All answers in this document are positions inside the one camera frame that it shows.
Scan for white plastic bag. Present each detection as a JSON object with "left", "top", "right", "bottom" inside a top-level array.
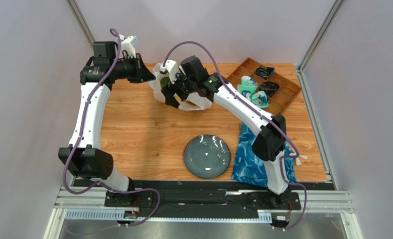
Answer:
[{"left": 148, "top": 63, "right": 212, "bottom": 111}]

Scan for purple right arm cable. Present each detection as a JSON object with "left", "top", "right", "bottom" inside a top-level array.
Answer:
[{"left": 163, "top": 40, "right": 308, "bottom": 231}]

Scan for green fake fruit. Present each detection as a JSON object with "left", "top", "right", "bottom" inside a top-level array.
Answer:
[{"left": 160, "top": 76, "right": 170, "bottom": 89}]

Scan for aluminium frame base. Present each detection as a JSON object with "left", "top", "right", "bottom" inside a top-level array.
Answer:
[{"left": 44, "top": 181, "right": 363, "bottom": 239}]

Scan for dark rolled sock upper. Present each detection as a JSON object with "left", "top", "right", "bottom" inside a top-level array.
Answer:
[{"left": 254, "top": 66, "right": 275, "bottom": 80}]

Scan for black rolled sock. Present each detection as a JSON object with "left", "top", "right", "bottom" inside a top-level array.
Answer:
[{"left": 259, "top": 81, "right": 280, "bottom": 98}]

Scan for teal white sock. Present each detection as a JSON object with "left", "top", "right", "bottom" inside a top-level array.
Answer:
[
  {"left": 245, "top": 91, "right": 269, "bottom": 109},
  {"left": 237, "top": 76, "right": 258, "bottom": 98}
]

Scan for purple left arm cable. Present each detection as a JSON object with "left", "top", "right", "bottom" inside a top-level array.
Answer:
[{"left": 62, "top": 28, "right": 161, "bottom": 228}]

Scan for blue patterned cloth bag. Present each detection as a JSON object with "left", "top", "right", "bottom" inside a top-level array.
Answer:
[{"left": 232, "top": 122, "right": 297, "bottom": 189}]

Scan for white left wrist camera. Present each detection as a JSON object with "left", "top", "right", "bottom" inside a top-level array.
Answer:
[{"left": 120, "top": 34, "right": 139, "bottom": 58}]

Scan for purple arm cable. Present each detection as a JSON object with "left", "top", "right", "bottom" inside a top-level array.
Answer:
[
  {"left": 163, "top": 40, "right": 308, "bottom": 231},
  {"left": 62, "top": 28, "right": 161, "bottom": 228}
]

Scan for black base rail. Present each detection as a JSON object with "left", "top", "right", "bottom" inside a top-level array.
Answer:
[{"left": 73, "top": 179, "right": 336, "bottom": 220}]

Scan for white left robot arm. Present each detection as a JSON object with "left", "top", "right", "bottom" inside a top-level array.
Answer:
[{"left": 58, "top": 36, "right": 155, "bottom": 195}]

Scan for brown compartment tray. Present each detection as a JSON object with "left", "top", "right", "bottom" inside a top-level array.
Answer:
[{"left": 227, "top": 58, "right": 302, "bottom": 115}]

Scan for dark blue ceramic plate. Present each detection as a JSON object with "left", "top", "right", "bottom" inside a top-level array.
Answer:
[{"left": 183, "top": 134, "right": 231, "bottom": 179}]

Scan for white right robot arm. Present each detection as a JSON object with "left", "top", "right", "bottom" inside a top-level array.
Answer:
[{"left": 159, "top": 56, "right": 291, "bottom": 201}]

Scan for teal white sock lower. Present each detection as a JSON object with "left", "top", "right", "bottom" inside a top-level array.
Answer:
[{"left": 245, "top": 91, "right": 269, "bottom": 109}]

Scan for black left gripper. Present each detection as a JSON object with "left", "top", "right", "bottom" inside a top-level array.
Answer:
[{"left": 110, "top": 54, "right": 155, "bottom": 84}]

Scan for teal white sock upper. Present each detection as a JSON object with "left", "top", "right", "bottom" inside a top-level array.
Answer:
[{"left": 237, "top": 76, "right": 258, "bottom": 98}]

